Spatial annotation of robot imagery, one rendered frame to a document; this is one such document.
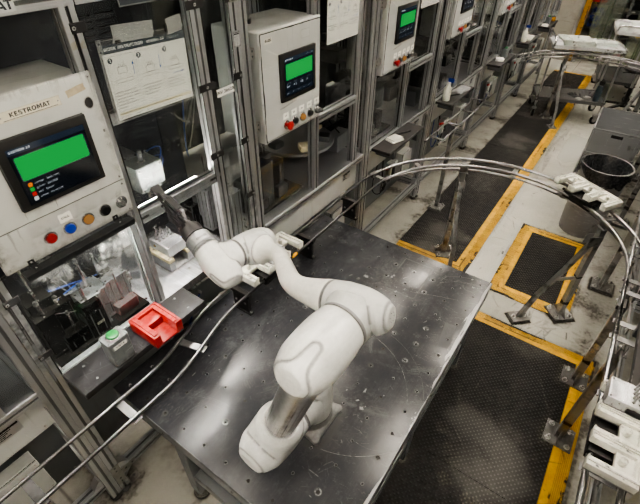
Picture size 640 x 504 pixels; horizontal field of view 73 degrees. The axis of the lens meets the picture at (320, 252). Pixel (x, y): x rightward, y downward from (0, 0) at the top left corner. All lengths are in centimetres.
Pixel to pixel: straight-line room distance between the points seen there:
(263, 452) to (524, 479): 151
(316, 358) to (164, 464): 172
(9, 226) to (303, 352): 90
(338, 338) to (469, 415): 180
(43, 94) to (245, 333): 120
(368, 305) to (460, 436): 166
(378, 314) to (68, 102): 101
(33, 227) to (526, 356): 265
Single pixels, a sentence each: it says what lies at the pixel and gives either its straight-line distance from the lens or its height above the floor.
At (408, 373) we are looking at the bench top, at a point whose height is 68.
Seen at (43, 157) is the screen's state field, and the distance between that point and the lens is 139.
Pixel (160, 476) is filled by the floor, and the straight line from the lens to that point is 251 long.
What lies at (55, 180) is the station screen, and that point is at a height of 159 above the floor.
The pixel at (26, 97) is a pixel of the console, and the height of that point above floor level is 181.
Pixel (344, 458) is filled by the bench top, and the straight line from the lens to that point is 168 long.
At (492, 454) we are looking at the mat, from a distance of 259.
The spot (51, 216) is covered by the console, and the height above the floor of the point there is 148.
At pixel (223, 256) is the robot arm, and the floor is 132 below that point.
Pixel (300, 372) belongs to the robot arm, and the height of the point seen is 146.
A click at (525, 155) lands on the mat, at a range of 540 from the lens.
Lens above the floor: 221
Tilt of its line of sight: 40 degrees down
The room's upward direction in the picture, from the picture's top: 1 degrees clockwise
